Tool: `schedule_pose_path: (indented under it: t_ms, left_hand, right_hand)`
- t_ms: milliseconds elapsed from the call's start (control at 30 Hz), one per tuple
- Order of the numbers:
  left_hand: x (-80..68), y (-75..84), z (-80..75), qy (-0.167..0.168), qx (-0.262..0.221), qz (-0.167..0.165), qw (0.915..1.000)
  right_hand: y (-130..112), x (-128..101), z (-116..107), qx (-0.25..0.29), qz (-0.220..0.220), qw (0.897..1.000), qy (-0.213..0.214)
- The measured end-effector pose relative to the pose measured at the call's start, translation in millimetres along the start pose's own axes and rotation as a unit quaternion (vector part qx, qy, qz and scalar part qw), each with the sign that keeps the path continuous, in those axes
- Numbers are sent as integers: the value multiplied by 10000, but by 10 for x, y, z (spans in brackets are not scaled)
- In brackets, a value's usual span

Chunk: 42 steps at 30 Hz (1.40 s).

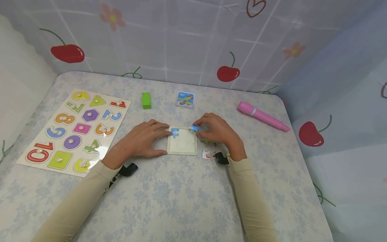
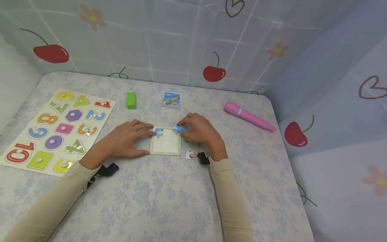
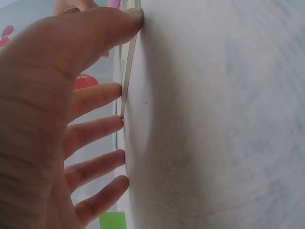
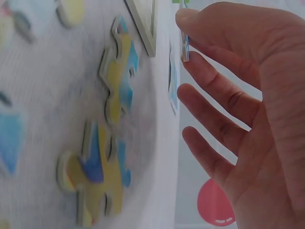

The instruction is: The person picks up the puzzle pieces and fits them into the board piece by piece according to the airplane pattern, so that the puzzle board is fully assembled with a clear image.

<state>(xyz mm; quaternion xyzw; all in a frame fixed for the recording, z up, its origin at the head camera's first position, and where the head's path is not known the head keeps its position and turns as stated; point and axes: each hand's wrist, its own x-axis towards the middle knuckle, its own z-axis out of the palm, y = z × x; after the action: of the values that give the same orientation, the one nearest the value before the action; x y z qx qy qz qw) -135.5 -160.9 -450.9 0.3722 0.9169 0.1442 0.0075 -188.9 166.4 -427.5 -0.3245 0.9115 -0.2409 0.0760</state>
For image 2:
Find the person's right thumb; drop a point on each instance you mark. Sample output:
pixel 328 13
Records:
pixel 186 133

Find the person's left thumb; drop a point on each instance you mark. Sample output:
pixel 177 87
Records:
pixel 137 153

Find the airplane picture card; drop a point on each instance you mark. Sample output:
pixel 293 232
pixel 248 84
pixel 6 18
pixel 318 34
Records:
pixel 171 99

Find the person's right fingers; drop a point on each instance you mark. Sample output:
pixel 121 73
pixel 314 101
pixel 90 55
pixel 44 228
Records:
pixel 193 116

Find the person's left forearm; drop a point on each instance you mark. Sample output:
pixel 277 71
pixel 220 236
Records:
pixel 51 208

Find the yellow jigsaw pieces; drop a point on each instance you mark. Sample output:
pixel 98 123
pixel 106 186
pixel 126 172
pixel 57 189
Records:
pixel 195 143

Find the person's left fingers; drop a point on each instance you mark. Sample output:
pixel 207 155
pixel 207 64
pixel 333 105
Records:
pixel 142 124

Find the person's left hand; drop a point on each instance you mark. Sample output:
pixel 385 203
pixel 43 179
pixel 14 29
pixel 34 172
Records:
pixel 118 143

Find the person's right index finger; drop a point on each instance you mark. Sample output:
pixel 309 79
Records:
pixel 184 122

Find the pink marker pen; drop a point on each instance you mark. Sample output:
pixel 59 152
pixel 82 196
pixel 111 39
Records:
pixel 249 116

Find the black wrist band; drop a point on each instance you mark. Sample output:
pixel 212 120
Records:
pixel 107 170
pixel 204 158

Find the wooden number puzzle board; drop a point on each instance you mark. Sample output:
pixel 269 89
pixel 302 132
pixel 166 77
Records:
pixel 18 141

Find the blue jigsaw piece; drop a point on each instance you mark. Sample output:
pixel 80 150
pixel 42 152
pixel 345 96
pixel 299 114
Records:
pixel 159 132
pixel 180 128

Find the person's right forearm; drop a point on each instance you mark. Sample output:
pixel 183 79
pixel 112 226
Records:
pixel 231 201

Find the green block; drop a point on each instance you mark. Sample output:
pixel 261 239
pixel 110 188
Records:
pixel 131 101

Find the person's right hand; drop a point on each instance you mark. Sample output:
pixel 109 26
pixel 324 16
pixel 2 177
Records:
pixel 202 132

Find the small wooden jigsaw tray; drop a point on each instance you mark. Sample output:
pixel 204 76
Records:
pixel 167 144

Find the person's left index finger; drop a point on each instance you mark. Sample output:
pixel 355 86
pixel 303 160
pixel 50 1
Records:
pixel 146 132

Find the set of coloured number pieces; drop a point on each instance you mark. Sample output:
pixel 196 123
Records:
pixel 53 142

